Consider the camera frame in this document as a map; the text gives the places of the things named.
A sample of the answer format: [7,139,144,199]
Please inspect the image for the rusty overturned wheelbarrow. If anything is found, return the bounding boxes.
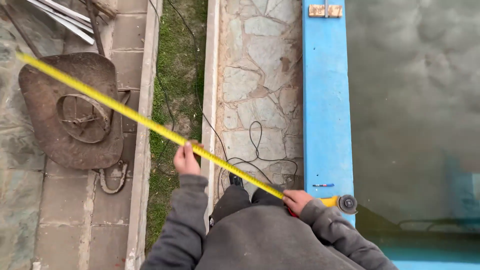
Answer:
[18,52,131,170]

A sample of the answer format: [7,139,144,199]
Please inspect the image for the person's dark trousers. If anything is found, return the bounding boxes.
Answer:
[209,184,290,227]

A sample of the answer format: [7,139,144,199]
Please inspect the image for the dark metal rod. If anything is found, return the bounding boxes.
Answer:
[0,4,43,59]

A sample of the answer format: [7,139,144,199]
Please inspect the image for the white metal strip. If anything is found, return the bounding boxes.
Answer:
[25,0,95,46]
[48,0,92,22]
[37,0,94,34]

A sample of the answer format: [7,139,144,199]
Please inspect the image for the yellow angle grinder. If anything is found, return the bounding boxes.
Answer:
[319,194,359,215]

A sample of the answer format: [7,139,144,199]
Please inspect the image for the blue painted pool edge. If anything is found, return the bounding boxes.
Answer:
[302,0,356,226]

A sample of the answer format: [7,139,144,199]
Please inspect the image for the green grass strip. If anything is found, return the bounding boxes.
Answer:
[144,0,209,253]

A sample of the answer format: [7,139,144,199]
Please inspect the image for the person's grey sweater torso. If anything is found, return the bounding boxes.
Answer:
[195,204,366,270]

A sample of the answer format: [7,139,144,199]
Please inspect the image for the person's left hand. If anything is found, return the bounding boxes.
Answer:
[173,140,204,176]

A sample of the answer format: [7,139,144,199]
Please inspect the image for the small wooden block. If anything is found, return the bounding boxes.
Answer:
[308,4,343,19]

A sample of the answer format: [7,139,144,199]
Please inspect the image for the brown wooden log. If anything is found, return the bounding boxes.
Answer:
[92,0,118,19]

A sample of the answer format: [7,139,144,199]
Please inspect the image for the person's right hand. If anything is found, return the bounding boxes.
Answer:
[282,189,315,217]

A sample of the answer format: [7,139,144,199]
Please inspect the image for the dark wooden pole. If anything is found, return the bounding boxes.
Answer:
[85,0,106,57]

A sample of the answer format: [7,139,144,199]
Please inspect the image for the yellow tape measure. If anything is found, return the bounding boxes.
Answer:
[16,52,301,218]

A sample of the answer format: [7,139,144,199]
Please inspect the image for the rusty curved metal bracket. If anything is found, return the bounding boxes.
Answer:
[98,160,129,195]

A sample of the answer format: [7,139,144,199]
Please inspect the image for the long looped black cable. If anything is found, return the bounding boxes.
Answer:
[165,0,301,197]

